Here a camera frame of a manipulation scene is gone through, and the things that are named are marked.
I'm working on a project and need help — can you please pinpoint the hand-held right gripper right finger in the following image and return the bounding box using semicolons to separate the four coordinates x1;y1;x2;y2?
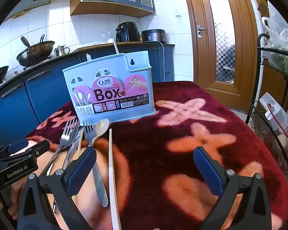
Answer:
193;146;272;230

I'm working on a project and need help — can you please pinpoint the red cable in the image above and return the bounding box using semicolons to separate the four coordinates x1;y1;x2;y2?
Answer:
266;104;288;154

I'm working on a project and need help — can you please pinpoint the silver fork broad handle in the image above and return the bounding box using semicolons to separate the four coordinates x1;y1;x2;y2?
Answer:
83;119;109;208

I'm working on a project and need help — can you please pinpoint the wooden door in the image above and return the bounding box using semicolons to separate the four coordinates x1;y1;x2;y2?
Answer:
182;0;258;112

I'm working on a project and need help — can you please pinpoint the red floral blanket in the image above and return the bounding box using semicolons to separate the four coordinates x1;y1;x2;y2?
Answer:
26;81;288;230

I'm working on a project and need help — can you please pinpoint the metal door handle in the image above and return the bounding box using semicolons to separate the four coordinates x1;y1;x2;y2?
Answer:
196;25;206;39

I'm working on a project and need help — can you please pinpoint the person's left hand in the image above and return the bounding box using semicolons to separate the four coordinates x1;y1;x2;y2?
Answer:
0;184;24;219

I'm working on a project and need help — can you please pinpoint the light blue utensil box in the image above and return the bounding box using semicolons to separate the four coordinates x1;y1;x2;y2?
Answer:
62;50;156;123

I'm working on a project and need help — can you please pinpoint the white power cable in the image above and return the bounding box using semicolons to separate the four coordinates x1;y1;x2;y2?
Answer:
158;41;165;82

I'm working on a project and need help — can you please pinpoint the silver fork slim handle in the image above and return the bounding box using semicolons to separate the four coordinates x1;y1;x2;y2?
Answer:
40;117;80;176

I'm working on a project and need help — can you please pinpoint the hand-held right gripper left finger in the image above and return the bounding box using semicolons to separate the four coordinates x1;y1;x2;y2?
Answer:
16;146;97;230

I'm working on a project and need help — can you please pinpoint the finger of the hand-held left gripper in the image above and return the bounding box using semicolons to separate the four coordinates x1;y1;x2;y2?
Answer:
0;140;50;166
0;139;28;160

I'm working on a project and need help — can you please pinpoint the white power strip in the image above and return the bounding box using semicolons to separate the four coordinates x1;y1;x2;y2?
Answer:
259;92;288;131

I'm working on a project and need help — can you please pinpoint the metal kettle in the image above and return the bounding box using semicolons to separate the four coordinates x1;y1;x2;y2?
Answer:
54;45;70;57

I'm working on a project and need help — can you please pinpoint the black air fryer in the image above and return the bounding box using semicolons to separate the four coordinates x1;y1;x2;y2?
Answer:
116;22;140;43

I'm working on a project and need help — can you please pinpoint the black wire rack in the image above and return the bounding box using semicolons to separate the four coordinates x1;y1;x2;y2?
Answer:
246;33;288;197

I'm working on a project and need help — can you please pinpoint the silver table knife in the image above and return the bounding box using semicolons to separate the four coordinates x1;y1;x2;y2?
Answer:
62;126;84;170

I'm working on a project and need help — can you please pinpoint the blue kitchen base cabinet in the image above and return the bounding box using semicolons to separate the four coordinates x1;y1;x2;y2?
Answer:
0;44;175;144

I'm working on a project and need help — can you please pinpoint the bag of vegetables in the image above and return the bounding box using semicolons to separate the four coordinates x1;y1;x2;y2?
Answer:
266;41;288;79

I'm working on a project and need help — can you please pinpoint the large metal wok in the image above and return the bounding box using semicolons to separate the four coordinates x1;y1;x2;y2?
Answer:
16;41;55;67

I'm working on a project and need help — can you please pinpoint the beige spoon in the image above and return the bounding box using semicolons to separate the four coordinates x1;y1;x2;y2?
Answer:
88;118;110;147

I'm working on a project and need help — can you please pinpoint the clear plastic bag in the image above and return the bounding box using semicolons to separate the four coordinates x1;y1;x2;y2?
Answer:
96;30;116;45

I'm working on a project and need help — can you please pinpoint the wooden chopstick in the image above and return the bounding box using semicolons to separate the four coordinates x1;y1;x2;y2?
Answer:
72;128;84;161

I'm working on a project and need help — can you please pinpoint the dark rice cooker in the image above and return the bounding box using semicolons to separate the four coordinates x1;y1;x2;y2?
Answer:
141;29;166;43

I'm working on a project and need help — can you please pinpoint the white plastic bag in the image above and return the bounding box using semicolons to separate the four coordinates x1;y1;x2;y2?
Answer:
262;17;288;47

